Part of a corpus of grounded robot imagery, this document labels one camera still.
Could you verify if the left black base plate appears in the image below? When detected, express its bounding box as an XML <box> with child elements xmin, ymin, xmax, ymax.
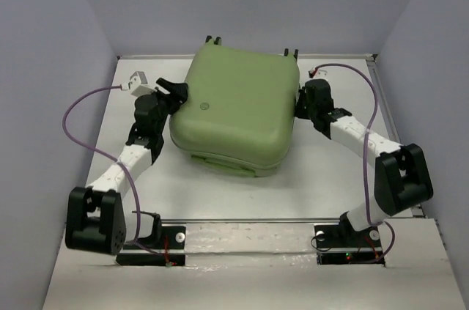
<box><xmin>115</xmin><ymin>225</ymin><xmax>186</xmax><ymax>267</ymax></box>

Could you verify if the green hard-shell suitcase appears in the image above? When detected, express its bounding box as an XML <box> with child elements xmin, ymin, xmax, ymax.
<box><xmin>169</xmin><ymin>36</ymin><xmax>300</xmax><ymax>177</ymax></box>

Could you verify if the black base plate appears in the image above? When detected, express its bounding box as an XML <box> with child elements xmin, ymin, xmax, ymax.
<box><xmin>115</xmin><ymin>225</ymin><xmax>186</xmax><ymax>267</ymax></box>
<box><xmin>310</xmin><ymin>224</ymin><xmax>385</xmax><ymax>265</ymax></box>

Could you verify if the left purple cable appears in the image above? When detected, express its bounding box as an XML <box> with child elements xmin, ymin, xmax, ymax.
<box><xmin>62</xmin><ymin>84</ymin><xmax>171</xmax><ymax>265</ymax></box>

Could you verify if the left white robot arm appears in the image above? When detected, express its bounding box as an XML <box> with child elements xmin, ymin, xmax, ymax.
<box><xmin>62</xmin><ymin>72</ymin><xmax>188</xmax><ymax>255</ymax></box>

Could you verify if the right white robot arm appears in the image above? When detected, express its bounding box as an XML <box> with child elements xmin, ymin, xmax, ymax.
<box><xmin>295</xmin><ymin>79</ymin><xmax>434</xmax><ymax>246</ymax></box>

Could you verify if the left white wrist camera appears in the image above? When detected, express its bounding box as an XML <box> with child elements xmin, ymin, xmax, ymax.
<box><xmin>120</xmin><ymin>71</ymin><xmax>156</xmax><ymax>97</ymax></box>

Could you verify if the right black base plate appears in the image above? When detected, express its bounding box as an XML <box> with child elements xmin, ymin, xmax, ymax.
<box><xmin>310</xmin><ymin>224</ymin><xmax>385</xmax><ymax>265</ymax></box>

